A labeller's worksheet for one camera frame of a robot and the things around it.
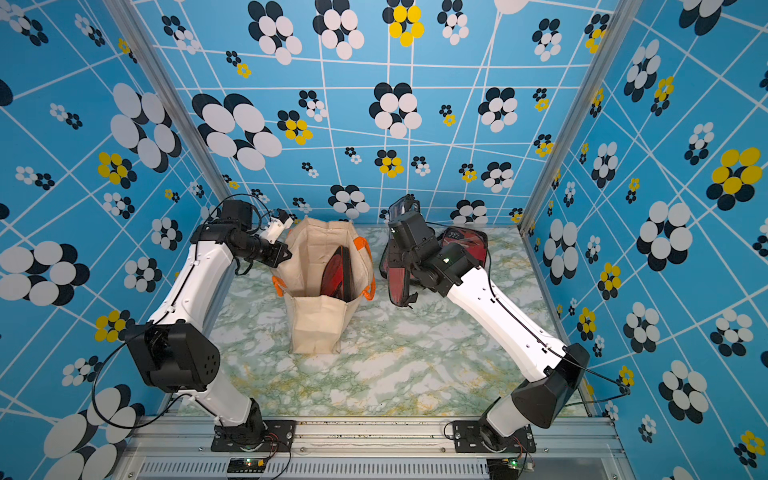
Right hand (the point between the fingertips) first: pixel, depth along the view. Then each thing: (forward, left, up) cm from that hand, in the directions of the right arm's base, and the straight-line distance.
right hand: (404, 241), depth 73 cm
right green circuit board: (-43, -23, -32) cm, 58 cm away
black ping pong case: (-12, +1, -7) cm, 14 cm away
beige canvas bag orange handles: (-15, +22, -16) cm, 31 cm away
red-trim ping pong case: (+27, -28, -29) cm, 48 cm away
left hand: (+5, +32, -9) cm, 34 cm away
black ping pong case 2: (-10, +2, +3) cm, 11 cm away
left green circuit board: (-43, +39, -34) cm, 67 cm away
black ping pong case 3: (+2, +20, -19) cm, 28 cm away
